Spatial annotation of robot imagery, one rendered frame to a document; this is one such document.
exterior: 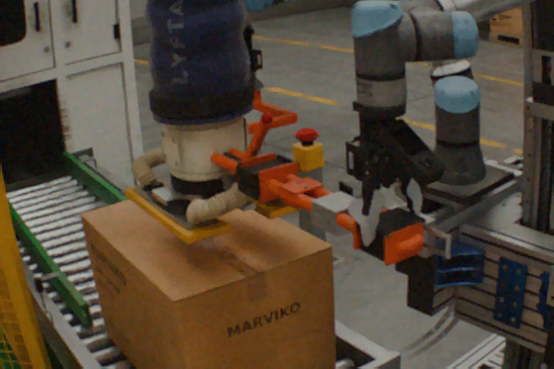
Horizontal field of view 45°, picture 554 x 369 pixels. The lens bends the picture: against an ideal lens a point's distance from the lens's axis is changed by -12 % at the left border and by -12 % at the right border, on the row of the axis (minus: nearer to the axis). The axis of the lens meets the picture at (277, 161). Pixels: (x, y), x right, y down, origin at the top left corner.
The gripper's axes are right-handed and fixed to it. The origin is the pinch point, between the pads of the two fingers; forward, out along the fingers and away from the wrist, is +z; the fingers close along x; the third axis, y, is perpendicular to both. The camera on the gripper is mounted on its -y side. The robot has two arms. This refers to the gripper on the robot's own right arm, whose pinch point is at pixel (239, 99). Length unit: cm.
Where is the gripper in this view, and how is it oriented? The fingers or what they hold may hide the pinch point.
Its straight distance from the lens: 198.9
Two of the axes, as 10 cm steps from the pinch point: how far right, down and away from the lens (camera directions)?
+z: 0.7, 9.5, 3.1
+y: 5.6, 2.2, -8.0
